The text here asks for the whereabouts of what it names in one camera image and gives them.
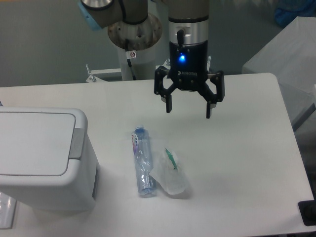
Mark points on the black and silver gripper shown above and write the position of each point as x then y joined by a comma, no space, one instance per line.
188,43

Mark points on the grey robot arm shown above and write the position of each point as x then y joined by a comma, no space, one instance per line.
98,13

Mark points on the white trash can body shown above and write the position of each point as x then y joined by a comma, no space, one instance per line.
73,190

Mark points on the white trash can lid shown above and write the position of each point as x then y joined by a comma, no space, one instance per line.
35,144

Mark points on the crushed clear plastic bottle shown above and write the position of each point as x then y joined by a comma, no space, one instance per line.
143,161

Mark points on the crumpled clear plastic cup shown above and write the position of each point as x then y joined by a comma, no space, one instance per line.
168,172

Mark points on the white cloth covered table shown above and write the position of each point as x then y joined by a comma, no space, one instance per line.
291,57

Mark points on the blue plastic bag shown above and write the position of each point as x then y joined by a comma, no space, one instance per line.
287,10

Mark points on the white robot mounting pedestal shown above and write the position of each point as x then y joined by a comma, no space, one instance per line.
136,45

